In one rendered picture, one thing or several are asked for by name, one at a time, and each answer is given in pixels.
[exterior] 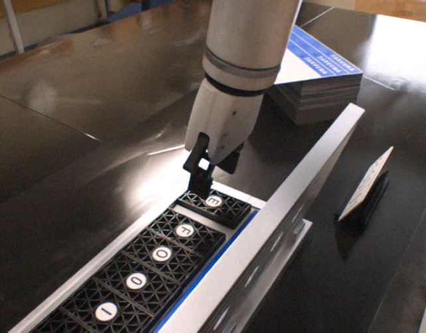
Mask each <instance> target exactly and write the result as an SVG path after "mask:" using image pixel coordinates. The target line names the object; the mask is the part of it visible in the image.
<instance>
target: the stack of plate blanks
mask: <svg viewBox="0 0 426 333"><path fill-rule="evenodd" d="M292 32H294V33H295V34H296V35H297V36H298V37H299V38H301V39H303V40H304V41H306V42H308V43H309V44H310V45H311V46H313V47H314V48H315V49H316V50H318V51H319V52H321V53H322V54H324V55H325V56H326V57H328V58H330V59H331V60H332V61H334V62H335V63H336V64H337V65H339V66H340V67H342V68H344V69H345V70H346V71H347V72H349V74H348V75H340V76H338V77H328V78H323V79H313V80H307V81H298V82H292V83H279V84H278V85H272V86H271V87H270V88H269V90H267V91H266V93H267V94H268V95H270V97H271V98H272V99H273V100H274V101H275V103H276V104H277V105H278V106H279V107H280V108H281V109H282V110H283V111H284V113H286V115H288V117H290V119H291V120H292V121H293V122H294V123H295V124H296V125H300V124H307V123H312V122H320V121H325V120H334V119H338V118H339V116H340V114H341V113H342V112H343V111H344V110H345V109H346V108H347V107H348V106H349V104H353V105H355V106H356V105H357V95H358V94H359V91H360V88H361V87H360V84H361V79H362V75H363V72H362V71H361V70H360V69H358V68H357V67H355V66H354V65H352V63H350V62H348V61H347V60H346V59H344V58H343V57H341V56H339V55H337V54H336V53H335V52H333V51H332V50H331V49H330V48H328V47H326V46H325V45H323V44H322V43H321V42H319V41H317V40H316V39H314V38H313V37H312V36H311V35H309V34H308V33H306V32H305V31H304V30H301V29H300V28H299V27H297V26H295V25H294V27H293V31H292Z"/></svg>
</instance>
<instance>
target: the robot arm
mask: <svg viewBox="0 0 426 333"><path fill-rule="evenodd" d="M301 3H302V0H213V6H212V10H211V18H209V26H208V29H207V37H206V41H205V49H204V53H203V61H202V65H203V69H204V70H205V78H204V80H203V81H202V84H201V86H200V88H199V91H198V94H197V98H195V102H194V105H193V108H192V113H191V116H190V121H189V125H188V130H187V134H186V140H185V146H184V147H185V150H187V151H189V152H190V151H191V152H190V154H189V156H188V158H187V159H186V162H185V163H184V165H183V169H184V170H185V171H186V172H188V173H190V178H189V182H188V190H189V191H191V192H192V193H194V194H195V195H197V196H199V197H201V198H202V199H204V200H206V199H207V198H208V197H209V193H210V190H211V188H212V184H213V179H214V178H213V177H212V174H213V171H214V169H215V166H217V167H219V168H221V169H222V170H223V171H225V172H227V173H229V174H234V173H235V170H236V166H237V163H238V159H239V156H240V153H239V152H238V151H240V150H242V148H243V146H244V141H245V140H246V138H247V137H248V136H249V135H250V134H251V132H252V130H253V128H254V124H255V122H256V120H257V118H258V114H259V111H260V106H261V103H262V98H263V95H264V93H265V92H266V91H267V90H269V88H270V87H271V86H272V85H273V84H274V82H275V81H276V78H277V75H278V73H279V72H281V67H282V66H281V64H282V61H283V57H284V55H285V51H286V49H287V44H288V42H289V38H290V36H291V33H292V31H293V27H294V25H295V21H296V18H297V15H298V12H299V7H301ZM206 150H207V152H206ZM237 150H238V151H237ZM202 159H204V160H206V161H207V162H209V164H208V167H207V169H206V170H205V169H204V168H202V167H200V166H199V163H200V161H201V160H202Z"/></svg>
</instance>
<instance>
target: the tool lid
mask: <svg viewBox="0 0 426 333"><path fill-rule="evenodd" d="M364 111H365V110H363V109H362V108H359V107H358V106H355V105H353V104H349V106H348V107H347V108H346V109H345V110H344V111H343V112H342V113H341V114H340V116H339V118H338V119H337V120H336V121H335V122H334V123H333V124H332V125H331V126H330V127H329V129H328V131H327V132H326V133H325V134H324V135H323V136H322V137H321V138H320V139H319V140H318V142H317V144H316V145H315V146H314V147H313V148H312V149H311V150H310V151H309V152H308V153H307V154H306V157H305V158H304V159H303V160H302V161H301V162H300V163H299V165H297V166H296V167H295V169H294V171H293V172H292V173H291V174H290V175H289V177H288V178H287V179H286V180H285V181H284V182H283V183H282V184H281V186H280V187H279V188H278V189H277V191H276V192H275V193H274V195H272V197H271V198H270V199H269V200H268V201H267V203H266V204H265V205H264V206H263V208H261V210H260V211H259V212H258V213H257V215H256V216H255V217H254V218H253V219H252V220H251V222H249V224H248V225H247V226H246V228H245V229H244V230H243V232H242V233H241V234H239V236H238V237H237V238H236V239H235V241H234V242H233V243H232V244H231V246H230V247H229V248H228V250H227V251H225V252H224V254H223V255H222V256H221V257H220V258H219V260H218V261H217V263H216V264H215V265H214V266H213V267H212V268H211V269H210V270H209V271H208V273H207V274H206V276H205V277H204V278H203V279H202V280H201V281H200V283H199V284H198V285H197V286H196V287H195V289H194V290H193V291H192V292H191V293H190V294H189V296H188V297H187V299H186V300H185V301H184V302H183V303H182V304H181V305H180V306H179V307H178V309H177V311H176V312H175V313H174V314H173V315H172V316H171V318H170V319H168V320H167V323H166V324H165V325H164V326H163V327H162V328H161V329H160V331H159V333H222V332H223V331H224V330H225V328H226V327H227V326H228V324H229V323H230V321H231V319H232V318H234V316H235V314H236V313H237V312H238V311H239V310H240V308H241V306H242V305H243V304H244V302H245V300H246V299H247V298H248V296H249V294H250V293H251V291H253V290H254V288H255V286H256V285H257V283H258V282H259V280H260V279H261V277H262V276H263V275H264V273H265V272H266V270H267V269H268V268H269V266H270V265H271V263H272V262H273V261H274V259H275V257H276V256H277V254H278V253H279V251H280V250H281V249H282V248H283V247H284V245H285V243H286V242H287V240H288V239H289V237H290V236H291V235H292V233H293V231H294V230H295V227H297V225H298V224H299V223H300V221H301V219H302V218H303V217H304V216H305V215H306V213H307V211H308V210H309V208H310V207H311V205H312V204H313V202H314V200H315V198H316V196H317V194H318V193H319V191H320V189H321V187H322V185H324V183H325V181H326V179H327V177H328V175H329V173H330V172H331V170H332V167H333V166H334V164H335V163H336V161H337V160H338V158H339V155H340V154H341V152H342V150H343V148H344V147H345V144H347V142H348V140H349V138H350V137H351V134H352V133H353V131H354V129H355V127H356V125H357V124H358V123H359V121H360V119H361V117H362V115H363V113H364Z"/></svg>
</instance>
